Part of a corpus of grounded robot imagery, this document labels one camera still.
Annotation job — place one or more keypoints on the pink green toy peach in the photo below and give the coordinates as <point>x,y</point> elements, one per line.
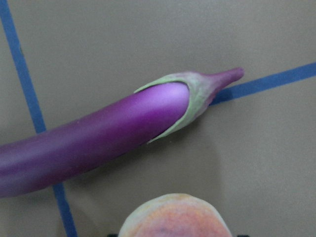
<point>175,215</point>

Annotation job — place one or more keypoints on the purple toy eggplant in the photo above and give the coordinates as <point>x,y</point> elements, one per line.
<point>153,111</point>

